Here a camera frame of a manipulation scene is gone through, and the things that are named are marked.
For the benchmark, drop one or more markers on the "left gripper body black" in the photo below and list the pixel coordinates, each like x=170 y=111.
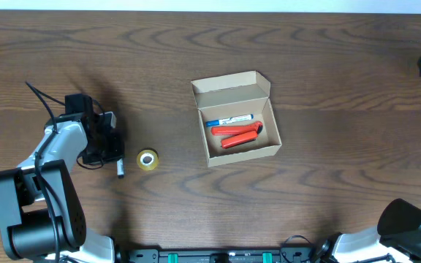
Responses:
x=112 y=147

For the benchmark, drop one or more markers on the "black marker pen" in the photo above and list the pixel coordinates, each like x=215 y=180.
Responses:
x=120 y=168

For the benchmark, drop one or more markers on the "yellow tape roll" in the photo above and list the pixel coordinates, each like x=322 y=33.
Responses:
x=147 y=160

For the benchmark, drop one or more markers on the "red and chrome stapler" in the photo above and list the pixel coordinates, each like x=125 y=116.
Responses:
x=239 y=139

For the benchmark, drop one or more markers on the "blue marker pen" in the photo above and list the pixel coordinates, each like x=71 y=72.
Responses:
x=225 y=121

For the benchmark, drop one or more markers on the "red utility knife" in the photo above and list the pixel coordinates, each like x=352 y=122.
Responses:
x=236 y=130

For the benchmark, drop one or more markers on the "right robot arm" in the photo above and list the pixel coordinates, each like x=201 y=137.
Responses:
x=396 y=238

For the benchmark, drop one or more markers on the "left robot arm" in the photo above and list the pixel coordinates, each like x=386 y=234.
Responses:
x=41 y=217

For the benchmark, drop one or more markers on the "open cardboard box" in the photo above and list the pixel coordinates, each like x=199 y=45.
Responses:
x=233 y=95

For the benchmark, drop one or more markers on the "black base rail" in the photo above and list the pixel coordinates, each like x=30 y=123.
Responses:
x=285 y=254

